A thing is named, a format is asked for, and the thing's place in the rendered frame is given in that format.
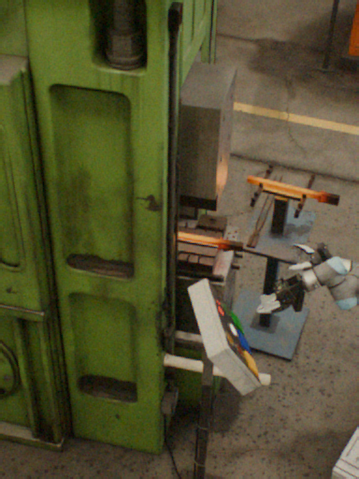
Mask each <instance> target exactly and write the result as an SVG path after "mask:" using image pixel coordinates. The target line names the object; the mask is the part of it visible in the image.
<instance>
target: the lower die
mask: <svg viewBox="0 0 359 479"><path fill-rule="evenodd" d="M179 232H181V233H186V234H192V235H198V236H204V237H210V238H215V239H219V238H220V237H222V236H223V233H220V232H217V234H216V232H215V231H208V230H207V232H205V230H203V229H196V230H195V228H190V227H186V229H185V226H179ZM218 247H219V246H218V245H213V244H206V243H201V241H195V240H189V239H179V251H180V254H179V268H183V269H186V268H187V255H188V253H190V256H189V263H188V268H189V269H192V270H197V268H198V256H199V255H200V254H201V258H200V260H199V270H200V271H204V272H209V273H214V270H215V268H216V264H217V261H218V256H219V253H220V250H218Z"/></svg>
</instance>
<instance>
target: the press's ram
mask: <svg viewBox="0 0 359 479"><path fill-rule="evenodd" d="M236 77H237V68H236V67H233V66H226V65H213V64H205V63H198V62H193V63H192V65H191V67H190V69H189V72H188V74H187V77H186V79H185V81H184V82H183V84H182V86H181V88H180V97H182V113H181V152H180V192H179V194H180V195H184V196H195V197H201V198H206V199H213V200H215V199H216V197H217V194H218V192H219V187H220V185H221V182H222V179H223V174H224V171H225V168H226V164H227V162H228V159H230V155H231V142H232V129H233V116H234V103H235V90H236Z"/></svg>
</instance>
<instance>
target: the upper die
mask: <svg viewBox="0 0 359 479"><path fill-rule="evenodd" d="M226 171H227V164H226V168H225V171H224V174H223V179H222V182H221V185H220V187H219V192H218V194H217V197H216V199H215V200H213V199H206V198H201V197H195V196H184V195H179V204H180V205H181V206H187V208H193V209H200V210H210V211H217V210H218V206H219V203H220V200H221V197H222V194H223V188H224V186H225V183H226Z"/></svg>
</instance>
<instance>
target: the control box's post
mask: <svg viewBox="0 0 359 479"><path fill-rule="evenodd" d="M213 372H214V366H210V365H205V364H203V371H202V393H201V409H200V425H199V427H200V429H199V442H198V458H197V464H201V465H205V463H206V459H207V446H208V429H207V430H205V429H201V428H208V421H209V407H211V395H212V382H213ZM205 473H206V465H205V466H200V465H197V474H196V479H205Z"/></svg>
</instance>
